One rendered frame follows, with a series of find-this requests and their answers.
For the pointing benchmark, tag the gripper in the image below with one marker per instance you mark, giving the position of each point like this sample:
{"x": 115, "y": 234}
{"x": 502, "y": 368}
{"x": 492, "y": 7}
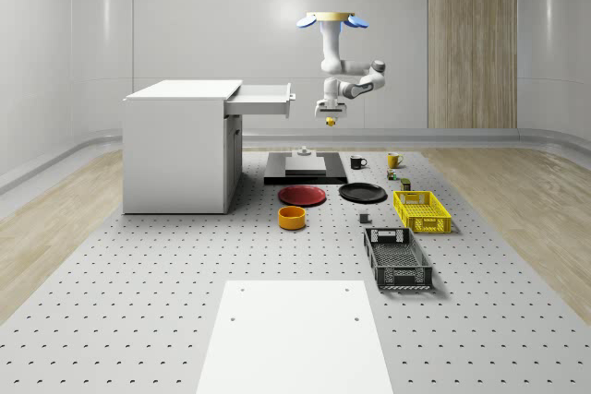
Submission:
{"x": 330, "y": 109}

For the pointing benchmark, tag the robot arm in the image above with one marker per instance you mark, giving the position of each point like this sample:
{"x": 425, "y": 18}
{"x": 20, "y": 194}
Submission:
{"x": 331, "y": 50}

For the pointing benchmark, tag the black mug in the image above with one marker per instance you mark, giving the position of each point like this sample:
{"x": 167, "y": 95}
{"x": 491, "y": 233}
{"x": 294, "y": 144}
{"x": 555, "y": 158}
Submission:
{"x": 356, "y": 163}

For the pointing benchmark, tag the white drawer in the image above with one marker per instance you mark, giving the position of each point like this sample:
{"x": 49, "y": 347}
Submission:
{"x": 258, "y": 98}

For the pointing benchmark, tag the yellow mug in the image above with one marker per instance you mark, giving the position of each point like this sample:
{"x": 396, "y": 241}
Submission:
{"x": 393, "y": 161}

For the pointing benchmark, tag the black plate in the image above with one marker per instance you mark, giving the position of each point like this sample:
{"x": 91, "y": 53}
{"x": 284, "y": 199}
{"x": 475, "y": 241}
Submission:
{"x": 363, "y": 193}

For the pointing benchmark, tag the puzzle cube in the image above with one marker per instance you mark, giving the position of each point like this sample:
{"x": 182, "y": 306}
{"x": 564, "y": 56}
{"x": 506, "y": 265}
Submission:
{"x": 392, "y": 175}

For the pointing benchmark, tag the red plate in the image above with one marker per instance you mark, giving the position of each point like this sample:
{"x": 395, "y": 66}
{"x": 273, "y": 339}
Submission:
{"x": 302, "y": 195}

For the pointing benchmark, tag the flat-sided can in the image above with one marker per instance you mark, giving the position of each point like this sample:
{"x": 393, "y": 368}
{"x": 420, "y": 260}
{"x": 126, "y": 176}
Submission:
{"x": 405, "y": 184}

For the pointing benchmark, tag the grey cube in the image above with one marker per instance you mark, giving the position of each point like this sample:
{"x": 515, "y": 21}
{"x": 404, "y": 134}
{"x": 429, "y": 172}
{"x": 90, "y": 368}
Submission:
{"x": 365, "y": 218}

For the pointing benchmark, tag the yellow bowl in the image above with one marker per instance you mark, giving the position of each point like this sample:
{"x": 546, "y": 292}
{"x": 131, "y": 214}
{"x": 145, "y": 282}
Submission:
{"x": 292, "y": 221}

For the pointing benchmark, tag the yellow basket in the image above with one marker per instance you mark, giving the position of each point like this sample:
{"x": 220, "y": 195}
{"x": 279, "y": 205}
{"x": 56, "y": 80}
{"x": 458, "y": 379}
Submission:
{"x": 422, "y": 209}

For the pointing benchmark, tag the white cabinet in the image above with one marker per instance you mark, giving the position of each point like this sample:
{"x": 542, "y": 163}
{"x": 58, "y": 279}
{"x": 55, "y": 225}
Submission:
{"x": 175, "y": 154}

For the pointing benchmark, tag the dark grey basket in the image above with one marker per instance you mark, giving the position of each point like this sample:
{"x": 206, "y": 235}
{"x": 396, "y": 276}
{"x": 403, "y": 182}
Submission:
{"x": 397, "y": 258}

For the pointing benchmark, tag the white board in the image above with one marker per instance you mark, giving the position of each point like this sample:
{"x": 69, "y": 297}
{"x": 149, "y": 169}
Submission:
{"x": 295, "y": 343}

